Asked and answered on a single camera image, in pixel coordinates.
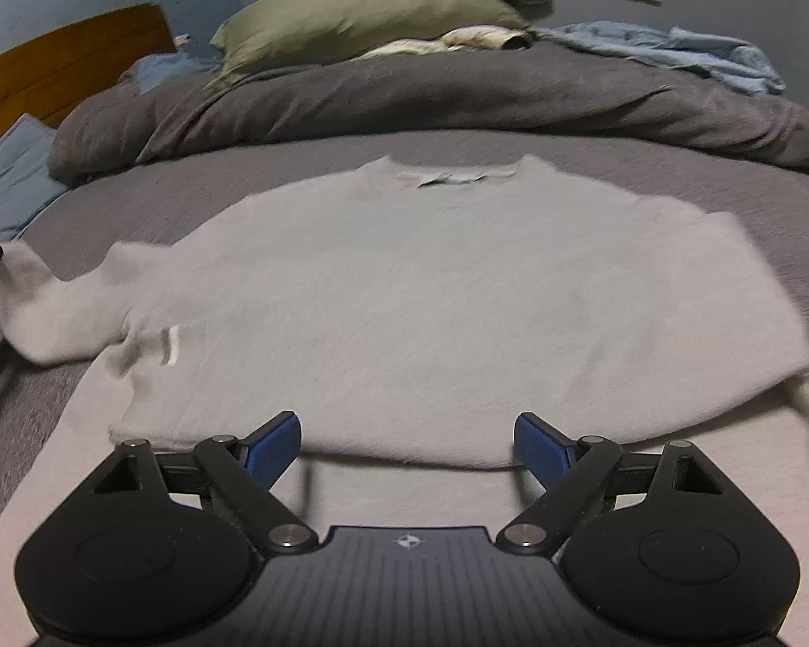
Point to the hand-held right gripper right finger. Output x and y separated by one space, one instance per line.
538 448

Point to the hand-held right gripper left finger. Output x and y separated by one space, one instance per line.
276 450

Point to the blue quilted blanket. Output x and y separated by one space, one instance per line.
7 175

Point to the wooden headboard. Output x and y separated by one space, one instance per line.
47 64

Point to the grey duvet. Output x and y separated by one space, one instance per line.
445 91

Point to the cream cloth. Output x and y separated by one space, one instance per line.
458 40

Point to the light blue crumpled cloth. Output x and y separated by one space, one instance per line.
674 47

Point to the olive green pillow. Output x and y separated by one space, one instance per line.
350 17

